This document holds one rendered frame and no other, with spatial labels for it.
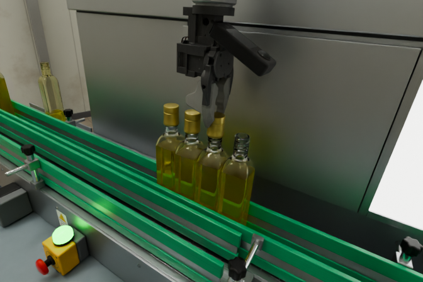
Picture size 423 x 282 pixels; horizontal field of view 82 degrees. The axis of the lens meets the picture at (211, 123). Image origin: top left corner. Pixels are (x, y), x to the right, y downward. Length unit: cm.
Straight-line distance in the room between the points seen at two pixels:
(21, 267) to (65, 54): 284
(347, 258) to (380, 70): 36
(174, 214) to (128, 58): 49
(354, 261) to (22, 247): 80
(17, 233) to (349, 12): 97
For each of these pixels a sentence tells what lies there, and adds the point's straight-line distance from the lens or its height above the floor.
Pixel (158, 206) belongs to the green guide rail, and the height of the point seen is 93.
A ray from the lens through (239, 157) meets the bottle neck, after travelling 48.
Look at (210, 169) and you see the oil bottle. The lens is 50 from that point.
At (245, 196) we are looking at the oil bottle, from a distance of 51.
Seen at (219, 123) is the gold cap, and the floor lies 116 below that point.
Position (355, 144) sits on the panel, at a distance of 56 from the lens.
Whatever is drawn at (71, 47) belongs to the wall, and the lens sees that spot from 344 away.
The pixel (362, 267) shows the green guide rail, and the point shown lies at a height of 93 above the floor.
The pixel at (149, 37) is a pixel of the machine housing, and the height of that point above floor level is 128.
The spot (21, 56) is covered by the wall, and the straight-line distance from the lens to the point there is 339.
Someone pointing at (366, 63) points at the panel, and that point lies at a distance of 52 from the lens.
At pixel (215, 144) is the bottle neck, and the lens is 49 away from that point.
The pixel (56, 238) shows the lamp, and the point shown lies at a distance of 73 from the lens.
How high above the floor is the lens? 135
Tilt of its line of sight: 24 degrees down
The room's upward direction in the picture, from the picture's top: 4 degrees clockwise
